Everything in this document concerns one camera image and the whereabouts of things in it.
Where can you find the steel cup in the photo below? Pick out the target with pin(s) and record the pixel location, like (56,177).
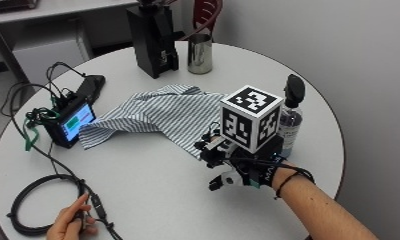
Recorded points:
(200,53)

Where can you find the striped shirt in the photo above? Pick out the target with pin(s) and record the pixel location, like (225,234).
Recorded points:
(164,113)

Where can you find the white cabinet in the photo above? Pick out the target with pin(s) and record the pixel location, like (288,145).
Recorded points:
(48,56)

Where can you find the dark keyboard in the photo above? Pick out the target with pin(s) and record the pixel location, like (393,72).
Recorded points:
(8,5)

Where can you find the black coffee grinder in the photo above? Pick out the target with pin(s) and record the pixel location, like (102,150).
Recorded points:
(153,36)

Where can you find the small black screen device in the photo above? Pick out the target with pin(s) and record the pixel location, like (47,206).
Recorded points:
(73,121)

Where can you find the grey desk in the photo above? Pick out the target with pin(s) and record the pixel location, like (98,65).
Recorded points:
(53,11)

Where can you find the clear spray bottle black top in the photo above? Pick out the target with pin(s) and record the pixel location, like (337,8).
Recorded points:
(290,123)

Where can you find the red chair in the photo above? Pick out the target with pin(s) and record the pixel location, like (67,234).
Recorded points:
(206,15)

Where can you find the white marker cube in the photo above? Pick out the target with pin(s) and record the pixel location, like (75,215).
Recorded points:
(248,120)

